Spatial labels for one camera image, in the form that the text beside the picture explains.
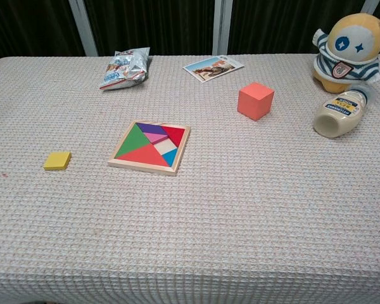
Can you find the small yellow cube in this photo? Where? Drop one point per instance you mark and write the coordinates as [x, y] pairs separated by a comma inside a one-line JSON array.
[[57, 161]]

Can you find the blue triangle puzzle piece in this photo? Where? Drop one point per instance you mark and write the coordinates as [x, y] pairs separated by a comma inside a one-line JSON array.
[[170, 155]]

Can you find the red triangle tangram piece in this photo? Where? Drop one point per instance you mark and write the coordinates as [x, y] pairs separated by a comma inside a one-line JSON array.
[[175, 134]]

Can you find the wooden tangram tray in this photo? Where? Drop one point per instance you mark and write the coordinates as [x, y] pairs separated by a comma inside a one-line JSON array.
[[164, 148]]

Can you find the pink triangle tangram piece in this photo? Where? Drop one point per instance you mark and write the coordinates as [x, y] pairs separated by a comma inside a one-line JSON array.
[[156, 137]]

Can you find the purple parallelogram tangram piece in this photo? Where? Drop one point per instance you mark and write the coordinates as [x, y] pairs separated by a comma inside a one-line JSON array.
[[152, 128]]

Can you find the green triangle tangram piece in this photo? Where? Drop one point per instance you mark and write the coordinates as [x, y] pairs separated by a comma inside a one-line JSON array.
[[131, 141]]

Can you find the large orange-red triangle piece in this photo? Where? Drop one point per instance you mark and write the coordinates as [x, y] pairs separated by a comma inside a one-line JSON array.
[[145, 156]]

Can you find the beige waffle tablecloth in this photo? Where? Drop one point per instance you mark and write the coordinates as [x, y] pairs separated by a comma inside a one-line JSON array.
[[209, 221]]

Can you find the orange cube block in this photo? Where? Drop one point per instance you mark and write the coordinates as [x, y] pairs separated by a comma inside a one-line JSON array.
[[255, 101]]

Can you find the photo postcard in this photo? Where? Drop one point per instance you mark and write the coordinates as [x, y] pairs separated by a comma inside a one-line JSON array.
[[212, 68]]

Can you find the silver snack bag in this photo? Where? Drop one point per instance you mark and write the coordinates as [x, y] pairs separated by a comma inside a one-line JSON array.
[[123, 71]]

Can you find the mayonnaise squeeze bottle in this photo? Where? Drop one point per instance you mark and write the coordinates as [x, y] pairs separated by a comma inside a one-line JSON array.
[[335, 114]]

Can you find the yellow striped plush toy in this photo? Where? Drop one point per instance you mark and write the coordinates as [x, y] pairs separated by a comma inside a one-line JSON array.
[[348, 47]]

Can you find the white frame post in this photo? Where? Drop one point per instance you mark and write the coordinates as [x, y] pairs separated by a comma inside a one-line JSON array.
[[369, 6], [222, 27], [84, 28]]

